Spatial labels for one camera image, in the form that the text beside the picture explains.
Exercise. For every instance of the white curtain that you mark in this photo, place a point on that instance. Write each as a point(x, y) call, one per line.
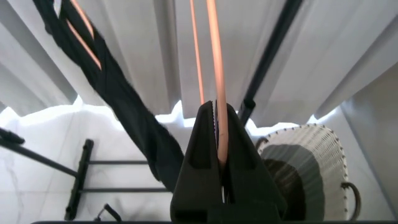
point(311, 62)

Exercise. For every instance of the black T-shirt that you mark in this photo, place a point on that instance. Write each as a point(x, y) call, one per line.
point(130, 102)

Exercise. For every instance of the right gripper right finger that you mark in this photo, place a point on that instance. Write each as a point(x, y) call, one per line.
point(248, 183)

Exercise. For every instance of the white laundry basket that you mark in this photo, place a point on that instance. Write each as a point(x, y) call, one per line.
point(323, 149)

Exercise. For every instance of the pink clothes hanger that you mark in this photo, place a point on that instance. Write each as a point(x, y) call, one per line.
point(84, 43)
point(219, 77)

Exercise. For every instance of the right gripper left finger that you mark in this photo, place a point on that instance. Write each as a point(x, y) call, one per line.
point(196, 180)

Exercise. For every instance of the black clothes rack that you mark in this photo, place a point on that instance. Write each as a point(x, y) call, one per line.
point(270, 46)

